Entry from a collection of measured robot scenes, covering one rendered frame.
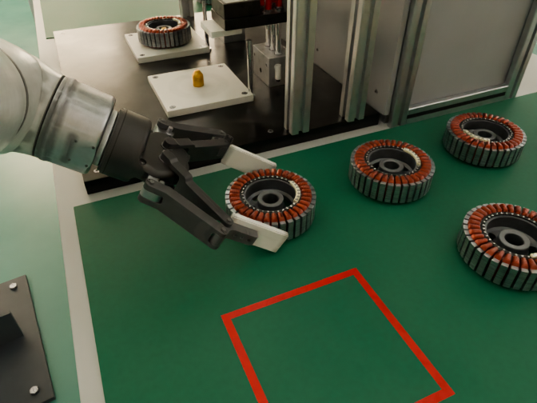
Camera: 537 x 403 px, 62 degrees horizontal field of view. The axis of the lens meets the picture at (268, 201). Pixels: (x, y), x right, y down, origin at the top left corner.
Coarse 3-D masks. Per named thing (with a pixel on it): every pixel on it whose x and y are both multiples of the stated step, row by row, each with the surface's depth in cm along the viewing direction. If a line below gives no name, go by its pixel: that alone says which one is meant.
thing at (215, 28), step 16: (224, 0) 71; (240, 0) 71; (256, 0) 72; (224, 16) 71; (240, 16) 72; (256, 16) 73; (272, 16) 74; (208, 32) 73; (224, 32) 73; (240, 32) 74; (272, 32) 79; (272, 48) 81
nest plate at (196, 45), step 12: (132, 36) 98; (192, 36) 98; (132, 48) 93; (144, 48) 93; (156, 48) 93; (168, 48) 93; (180, 48) 93; (192, 48) 93; (204, 48) 93; (144, 60) 90; (156, 60) 91
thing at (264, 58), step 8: (256, 48) 82; (264, 48) 82; (256, 56) 83; (264, 56) 80; (272, 56) 79; (280, 56) 79; (256, 64) 84; (264, 64) 80; (272, 64) 79; (280, 64) 79; (256, 72) 85; (264, 72) 81; (272, 72) 80; (264, 80) 82; (272, 80) 81; (280, 80) 81
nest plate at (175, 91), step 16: (224, 64) 86; (160, 80) 81; (176, 80) 81; (192, 80) 81; (208, 80) 81; (224, 80) 81; (240, 80) 81; (160, 96) 76; (176, 96) 76; (192, 96) 76; (208, 96) 76; (224, 96) 76; (240, 96) 76; (176, 112) 72; (192, 112) 74
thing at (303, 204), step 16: (240, 176) 58; (256, 176) 58; (272, 176) 58; (288, 176) 57; (240, 192) 55; (256, 192) 58; (272, 192) 56; (288, 192) 57; (304, 192) 55; (240, 208) 53; (256, 208) 56; (272, 208) 54; (288, 208) 53; (304, 208) 53; (272, 224) 51; (288, 224) 51; (304, 224) 53
